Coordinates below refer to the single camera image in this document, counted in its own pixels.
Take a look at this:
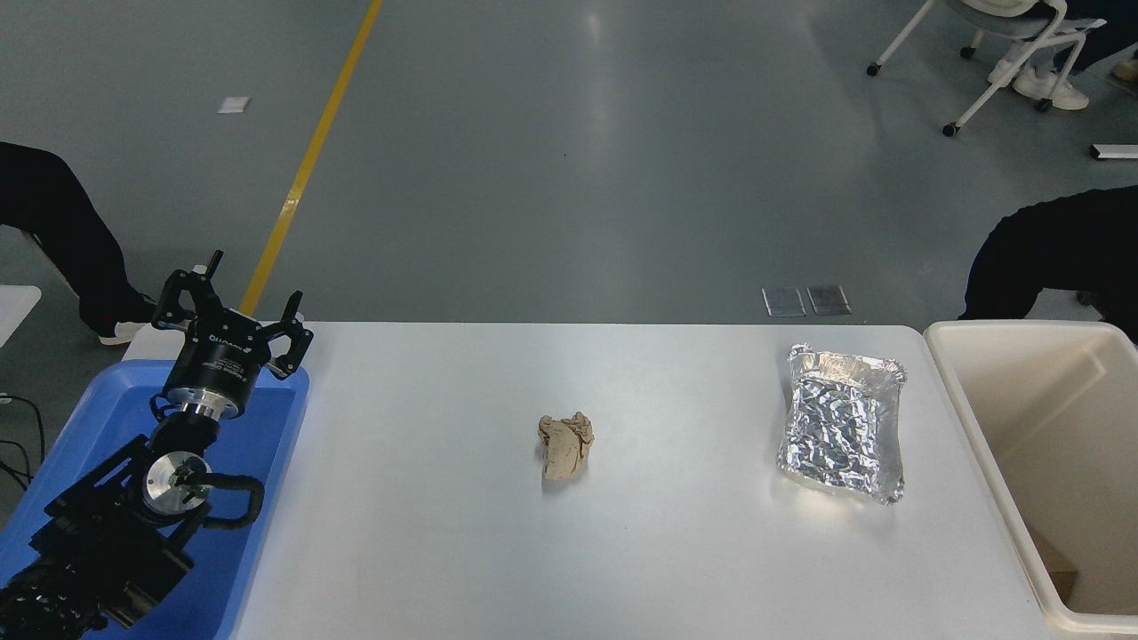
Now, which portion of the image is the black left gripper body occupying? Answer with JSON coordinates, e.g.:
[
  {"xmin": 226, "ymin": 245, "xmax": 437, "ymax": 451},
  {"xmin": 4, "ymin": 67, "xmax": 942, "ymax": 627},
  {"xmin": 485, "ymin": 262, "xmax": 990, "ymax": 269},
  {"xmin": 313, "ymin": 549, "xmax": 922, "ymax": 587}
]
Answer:
[{"xmin": 165, "ymin": 311, "xmax": 270, "ymax": 406}]

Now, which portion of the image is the blue plastic tray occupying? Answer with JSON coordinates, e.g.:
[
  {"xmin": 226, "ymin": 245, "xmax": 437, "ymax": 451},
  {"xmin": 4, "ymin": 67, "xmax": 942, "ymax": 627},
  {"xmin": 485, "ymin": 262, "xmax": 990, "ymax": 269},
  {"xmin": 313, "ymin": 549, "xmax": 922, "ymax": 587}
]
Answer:
[{"xmin": 0, "ymin": 358, "xmax": 311, "ymax": 640}]

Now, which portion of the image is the white side table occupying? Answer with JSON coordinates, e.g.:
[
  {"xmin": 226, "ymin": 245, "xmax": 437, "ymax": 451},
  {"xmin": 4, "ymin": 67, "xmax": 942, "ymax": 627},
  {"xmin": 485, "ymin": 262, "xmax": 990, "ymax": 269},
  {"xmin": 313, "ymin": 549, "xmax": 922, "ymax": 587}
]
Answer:
[{"xmin": 0, "ymin": 284, "xmax": 43, "ymax": 348}]

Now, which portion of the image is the crumpled tan paper ball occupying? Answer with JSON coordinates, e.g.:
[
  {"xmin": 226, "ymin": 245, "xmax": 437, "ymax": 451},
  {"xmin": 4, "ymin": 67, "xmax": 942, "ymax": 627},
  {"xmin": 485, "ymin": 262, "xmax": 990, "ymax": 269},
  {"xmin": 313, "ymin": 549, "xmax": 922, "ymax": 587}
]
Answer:
[{"xmin": 537, "ymin": 411, "xmax": 596, "ymax": 482}]

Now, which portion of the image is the silver foil tray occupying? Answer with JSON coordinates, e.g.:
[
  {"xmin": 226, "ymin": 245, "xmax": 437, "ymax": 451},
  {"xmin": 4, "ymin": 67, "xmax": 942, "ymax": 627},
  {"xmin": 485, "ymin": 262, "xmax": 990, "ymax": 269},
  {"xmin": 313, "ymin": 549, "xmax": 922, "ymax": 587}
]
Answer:
[{"xmin": 777, "ymin": 343, "xmax": 908, "ymax": 505}]

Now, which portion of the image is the large pale bin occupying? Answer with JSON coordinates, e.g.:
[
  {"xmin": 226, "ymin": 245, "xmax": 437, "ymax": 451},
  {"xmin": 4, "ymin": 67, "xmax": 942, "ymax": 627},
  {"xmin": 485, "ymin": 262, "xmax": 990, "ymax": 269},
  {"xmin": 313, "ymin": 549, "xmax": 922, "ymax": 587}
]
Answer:
[{"xmin": 923, "ymin": 319, "xmax": 1138, "ymax": 638}]

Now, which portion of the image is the white wheeled chair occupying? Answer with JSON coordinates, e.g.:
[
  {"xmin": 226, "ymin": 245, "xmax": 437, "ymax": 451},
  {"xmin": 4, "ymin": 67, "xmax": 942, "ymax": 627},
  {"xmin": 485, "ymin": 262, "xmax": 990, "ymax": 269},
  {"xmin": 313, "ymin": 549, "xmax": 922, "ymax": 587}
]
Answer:
[{"xmin": 867, "ymin": 0, "xmax": 1108, "ymax": 139}]

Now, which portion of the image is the black cable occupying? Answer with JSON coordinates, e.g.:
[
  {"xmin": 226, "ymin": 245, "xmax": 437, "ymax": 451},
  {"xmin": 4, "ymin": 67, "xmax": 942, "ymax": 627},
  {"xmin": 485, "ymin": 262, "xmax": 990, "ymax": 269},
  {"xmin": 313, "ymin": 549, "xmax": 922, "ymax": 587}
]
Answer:
[{"xmin": 0, "ymin": 391, "xmax": 45, "ymax": 490}]

